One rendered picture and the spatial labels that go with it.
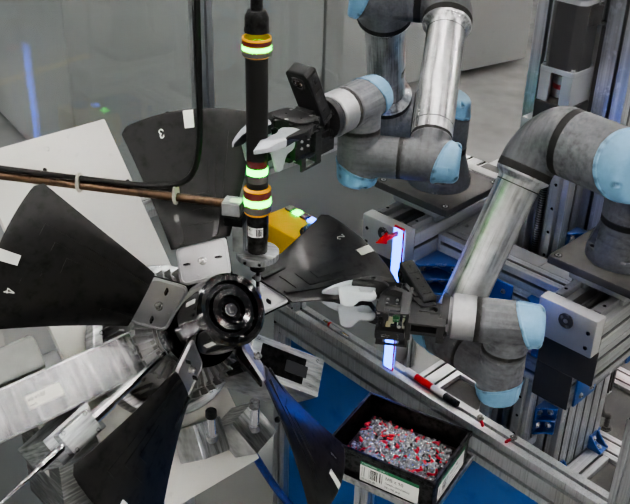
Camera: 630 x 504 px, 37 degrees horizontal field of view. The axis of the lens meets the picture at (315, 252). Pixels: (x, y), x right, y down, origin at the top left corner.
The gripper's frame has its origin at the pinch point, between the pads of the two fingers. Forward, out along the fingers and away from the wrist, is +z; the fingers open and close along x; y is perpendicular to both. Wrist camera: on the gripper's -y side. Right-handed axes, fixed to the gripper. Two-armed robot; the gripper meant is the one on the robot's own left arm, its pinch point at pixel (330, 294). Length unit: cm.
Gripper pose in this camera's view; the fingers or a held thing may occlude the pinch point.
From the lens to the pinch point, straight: 160.8
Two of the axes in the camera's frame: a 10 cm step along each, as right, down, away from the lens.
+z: -9.8, -1.0, 1.4
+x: 0.0, 8.1, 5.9
